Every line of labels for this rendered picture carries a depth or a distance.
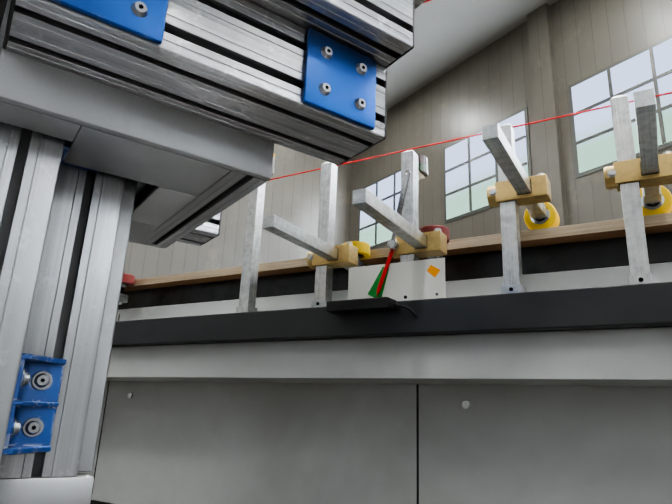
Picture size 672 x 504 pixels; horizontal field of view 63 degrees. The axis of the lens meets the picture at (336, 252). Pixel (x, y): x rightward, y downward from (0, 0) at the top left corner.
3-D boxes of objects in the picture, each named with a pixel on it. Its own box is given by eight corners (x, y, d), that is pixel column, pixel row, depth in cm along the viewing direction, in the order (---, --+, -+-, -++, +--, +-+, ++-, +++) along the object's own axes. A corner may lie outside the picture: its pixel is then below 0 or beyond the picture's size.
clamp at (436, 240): (440, 249, 131) (440, 229, 132) (388, 255, 138) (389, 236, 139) (448, 255, 136) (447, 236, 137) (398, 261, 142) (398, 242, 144)
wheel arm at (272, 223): (273, 230, 121) (275, 212, 123) (261, 232, 123) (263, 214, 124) (364, 275, 157) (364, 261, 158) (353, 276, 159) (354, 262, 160)
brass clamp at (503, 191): (547, 193, 121) (545, 172, 122) (486, 202, 128) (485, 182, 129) (552, 202, 126) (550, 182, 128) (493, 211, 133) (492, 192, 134)
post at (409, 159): (413, 330, 130) (413, 147, 143) (399, 330, 131) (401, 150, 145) (418, 332, 133) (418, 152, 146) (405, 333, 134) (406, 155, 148)
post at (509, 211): (521, 319, 118) (510, 121, 131) (505, 320, 120) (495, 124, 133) (525, 322, 121) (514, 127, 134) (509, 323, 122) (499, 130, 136)
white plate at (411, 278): (444, 298, 127) (444, 257, 130) (346, 305, 140) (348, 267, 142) (445, 299, 127) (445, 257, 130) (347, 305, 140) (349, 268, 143)
